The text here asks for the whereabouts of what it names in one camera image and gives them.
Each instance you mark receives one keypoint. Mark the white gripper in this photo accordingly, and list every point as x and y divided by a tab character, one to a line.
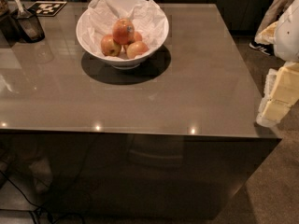
288	36

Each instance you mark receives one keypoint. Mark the right front red-yellow apple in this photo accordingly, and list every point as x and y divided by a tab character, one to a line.
136	48

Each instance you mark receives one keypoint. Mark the red-yellow apple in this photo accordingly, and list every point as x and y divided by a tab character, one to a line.
109	47
136	48
123	31

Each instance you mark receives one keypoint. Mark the back hidden red apple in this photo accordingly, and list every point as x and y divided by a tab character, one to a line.
137	37

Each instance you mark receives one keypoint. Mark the white ceramic bowl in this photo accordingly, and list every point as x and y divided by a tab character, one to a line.
122	33

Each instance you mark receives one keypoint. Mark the top red-yellow apple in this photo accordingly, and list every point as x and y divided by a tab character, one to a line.
123	31

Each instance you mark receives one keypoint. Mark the left red-yellow apple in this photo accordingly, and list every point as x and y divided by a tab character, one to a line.
109	47

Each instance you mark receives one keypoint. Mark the person in beige trousers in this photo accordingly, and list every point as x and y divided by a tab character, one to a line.
269	17

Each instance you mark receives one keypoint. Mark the white crumpled paper liner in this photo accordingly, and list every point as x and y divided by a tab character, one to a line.
100	16

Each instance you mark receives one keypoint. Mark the black white fiducial marker card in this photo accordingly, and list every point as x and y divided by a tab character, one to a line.
47	8

